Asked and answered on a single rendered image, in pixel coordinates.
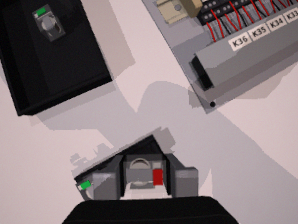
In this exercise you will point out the grey relay with green button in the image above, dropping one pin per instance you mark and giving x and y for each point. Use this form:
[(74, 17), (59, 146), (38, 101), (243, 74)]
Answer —
[(48, 23)]

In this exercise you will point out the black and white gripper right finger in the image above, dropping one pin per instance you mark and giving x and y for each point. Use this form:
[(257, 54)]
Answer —
[(181, 181)]

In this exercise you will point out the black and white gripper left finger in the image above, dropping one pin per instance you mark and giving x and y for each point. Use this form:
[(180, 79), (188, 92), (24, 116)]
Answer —
[(106, 182)]

